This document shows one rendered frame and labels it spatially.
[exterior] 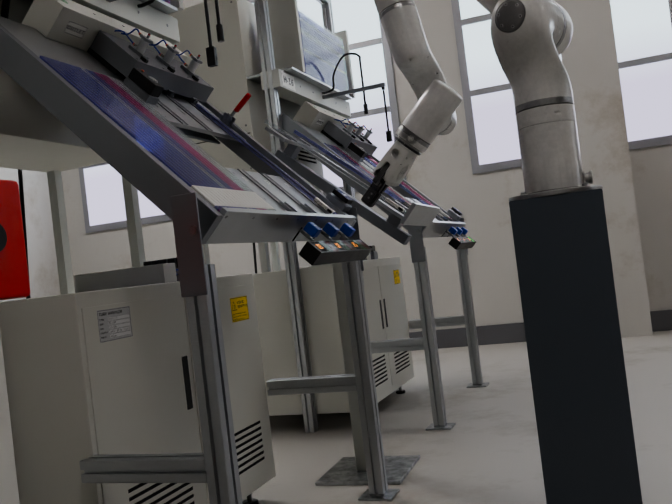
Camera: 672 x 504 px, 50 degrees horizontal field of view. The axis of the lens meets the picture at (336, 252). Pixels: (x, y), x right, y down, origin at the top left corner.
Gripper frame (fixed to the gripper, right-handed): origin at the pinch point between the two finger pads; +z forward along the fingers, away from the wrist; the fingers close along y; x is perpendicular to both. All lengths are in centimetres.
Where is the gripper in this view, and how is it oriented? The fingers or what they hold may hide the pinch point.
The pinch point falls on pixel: (371, 197)
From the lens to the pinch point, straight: 175.8
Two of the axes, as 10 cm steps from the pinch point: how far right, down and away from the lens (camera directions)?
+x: -7.4, -6.1, 2.7
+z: -5.7, 7.9, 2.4
